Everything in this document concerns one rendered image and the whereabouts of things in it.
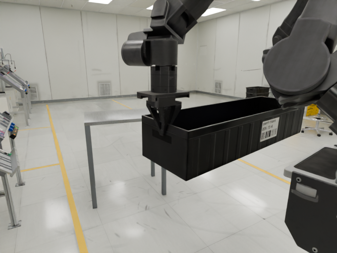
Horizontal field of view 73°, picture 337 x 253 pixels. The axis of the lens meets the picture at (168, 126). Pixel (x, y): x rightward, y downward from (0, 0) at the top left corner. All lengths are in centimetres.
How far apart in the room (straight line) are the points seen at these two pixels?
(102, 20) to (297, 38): 877
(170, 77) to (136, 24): 895
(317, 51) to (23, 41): 851
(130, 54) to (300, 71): 33
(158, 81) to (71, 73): 825
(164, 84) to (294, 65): 24
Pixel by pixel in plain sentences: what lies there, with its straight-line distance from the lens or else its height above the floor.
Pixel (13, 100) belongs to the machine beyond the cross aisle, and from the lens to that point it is 707.
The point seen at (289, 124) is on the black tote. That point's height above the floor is 106.
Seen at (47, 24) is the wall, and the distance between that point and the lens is 873.
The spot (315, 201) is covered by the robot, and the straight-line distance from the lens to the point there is 53.
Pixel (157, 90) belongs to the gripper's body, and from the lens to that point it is 48.
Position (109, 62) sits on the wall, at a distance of 894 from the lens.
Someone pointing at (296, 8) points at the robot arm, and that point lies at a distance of 86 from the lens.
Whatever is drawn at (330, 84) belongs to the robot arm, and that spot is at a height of 123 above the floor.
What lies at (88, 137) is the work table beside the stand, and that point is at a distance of 199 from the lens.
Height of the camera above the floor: 125
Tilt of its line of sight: 15 degrees down
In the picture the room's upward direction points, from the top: straight up
